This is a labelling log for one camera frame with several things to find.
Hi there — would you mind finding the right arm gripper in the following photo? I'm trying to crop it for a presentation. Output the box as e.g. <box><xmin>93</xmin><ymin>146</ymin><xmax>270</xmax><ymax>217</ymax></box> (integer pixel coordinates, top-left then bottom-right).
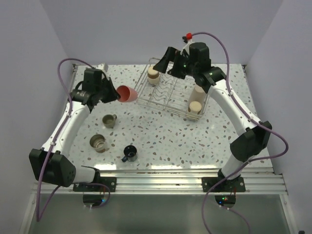
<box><xmin>154</xmin><ymin>46</ymin><xmax>198</xmax><ymax>80</ymax></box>

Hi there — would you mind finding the white steel cup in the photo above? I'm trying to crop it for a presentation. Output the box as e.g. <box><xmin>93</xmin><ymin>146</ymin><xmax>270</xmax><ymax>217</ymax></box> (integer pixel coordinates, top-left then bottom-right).
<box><xmin>147</xmin><ymin>66</ymin><xmax>160</xmax><ymax>85</ymax></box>
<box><xmin>89</xmin><ymin>134</ymin><xmax>106</xmax><ymax>153</ymax></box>

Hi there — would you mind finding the coral pink cup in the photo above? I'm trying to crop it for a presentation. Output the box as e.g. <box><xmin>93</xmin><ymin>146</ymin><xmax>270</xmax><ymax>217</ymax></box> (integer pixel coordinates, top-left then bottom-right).
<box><xmin>117</xmin><ymin>85</ymin><xmax>138</xmax><ymax>102</ymax></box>

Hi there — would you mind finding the tall beige cup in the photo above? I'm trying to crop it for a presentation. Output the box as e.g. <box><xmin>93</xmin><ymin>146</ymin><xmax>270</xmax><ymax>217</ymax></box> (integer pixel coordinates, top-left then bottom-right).
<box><xmin>189</xmin><ymin>84</ymin><xmax>206</xmax><ymax>103</ymax></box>

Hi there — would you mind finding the white steel cup cork base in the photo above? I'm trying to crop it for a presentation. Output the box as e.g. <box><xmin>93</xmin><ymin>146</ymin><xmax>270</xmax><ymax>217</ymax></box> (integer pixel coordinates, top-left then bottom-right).
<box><xmin>188</xmin><ymin>101</ymin><xmax>202</xmax><ymax>114</ymax></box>

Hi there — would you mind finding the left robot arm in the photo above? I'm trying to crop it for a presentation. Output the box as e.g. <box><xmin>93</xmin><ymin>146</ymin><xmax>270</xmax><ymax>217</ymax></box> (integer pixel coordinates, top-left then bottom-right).
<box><xmin>29</xmin><ymin>68</ymin><xmax>120</xmax><ymax>192</ymax></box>

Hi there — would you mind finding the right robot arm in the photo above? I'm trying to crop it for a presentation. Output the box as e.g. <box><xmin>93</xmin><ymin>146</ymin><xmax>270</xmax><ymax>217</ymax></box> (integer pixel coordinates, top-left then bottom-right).
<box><xmin>154</xmin><ymin>42</ymin><xmax>272</xmax><ymax>192</ymax></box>

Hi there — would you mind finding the small olive metal mug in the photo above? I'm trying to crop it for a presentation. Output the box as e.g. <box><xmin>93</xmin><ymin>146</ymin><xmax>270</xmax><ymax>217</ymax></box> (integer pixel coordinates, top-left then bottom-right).
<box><xmin>102</xmin><ymin>114</ymin><xmax>117</xmax><ymax>128</ymax></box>

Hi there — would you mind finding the black mug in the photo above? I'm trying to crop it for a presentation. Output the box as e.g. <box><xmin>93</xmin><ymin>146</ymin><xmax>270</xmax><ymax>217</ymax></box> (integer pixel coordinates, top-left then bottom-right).
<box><xmin>121</xmin><ymin>145</ymin><xmax>137</xmax><ymax>162</ymax></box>

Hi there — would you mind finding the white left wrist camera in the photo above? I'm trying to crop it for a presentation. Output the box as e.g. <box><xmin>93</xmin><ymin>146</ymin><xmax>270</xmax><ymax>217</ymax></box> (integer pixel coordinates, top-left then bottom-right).
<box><xmin>102</xmin><ymin>63</ymin><xmax>108</xmax><ymax>72</ymax></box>

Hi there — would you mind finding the wire dish rack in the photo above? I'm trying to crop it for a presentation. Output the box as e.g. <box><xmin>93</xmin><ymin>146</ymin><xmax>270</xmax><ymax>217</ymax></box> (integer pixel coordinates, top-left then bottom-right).
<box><xmin>135</xmin><ymin>57</ymin><xmax>209</xmax><ymax>121</ymax></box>

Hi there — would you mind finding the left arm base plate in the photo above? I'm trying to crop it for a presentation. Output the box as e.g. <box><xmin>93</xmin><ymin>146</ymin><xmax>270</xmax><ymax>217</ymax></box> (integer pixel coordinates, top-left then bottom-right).
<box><xmin>73</xmin><ymin>176</ymin><xmax>117</xmax><ymax>193</ymax></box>

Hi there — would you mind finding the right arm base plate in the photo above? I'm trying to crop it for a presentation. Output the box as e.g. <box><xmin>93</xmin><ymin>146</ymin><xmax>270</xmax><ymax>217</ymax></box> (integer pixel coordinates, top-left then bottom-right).
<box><xmin>201</xmin><ymin>176</ymin><xmax>246</xmax><ymax>193</ymax></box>

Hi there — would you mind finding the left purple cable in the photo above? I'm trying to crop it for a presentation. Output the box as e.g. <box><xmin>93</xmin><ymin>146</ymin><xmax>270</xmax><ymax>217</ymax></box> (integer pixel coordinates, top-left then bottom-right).
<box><xmin>36</xmin><ymin>58</ymin><xmax>98</xmax><ymax>222</ymax></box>

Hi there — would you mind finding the purple cable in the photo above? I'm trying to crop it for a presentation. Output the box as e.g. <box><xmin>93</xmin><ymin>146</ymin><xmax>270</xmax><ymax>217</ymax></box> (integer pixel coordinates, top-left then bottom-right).
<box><xmin>36</xmin><ymin>58</ymin><xmax>98</xmax><ymax>222</ymax></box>
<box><xmin>181</xmin><ymin>31</ymin><xmax>289</xmax><ymax>234</ymax></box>

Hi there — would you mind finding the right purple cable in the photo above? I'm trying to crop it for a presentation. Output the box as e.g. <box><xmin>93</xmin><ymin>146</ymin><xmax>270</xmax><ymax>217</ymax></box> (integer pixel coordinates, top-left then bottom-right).
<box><xmin>181</xmin><ymin>31</ymin><xmax>289</xmax><ymax>234</ymax></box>

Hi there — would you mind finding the aluminium rail frame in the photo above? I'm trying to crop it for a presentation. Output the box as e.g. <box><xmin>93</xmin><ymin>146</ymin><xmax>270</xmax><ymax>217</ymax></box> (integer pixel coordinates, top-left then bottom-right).
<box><xmin>31</xmin><ymin>168</ymin><xmax>288</xmax><ymax>195</ymax></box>

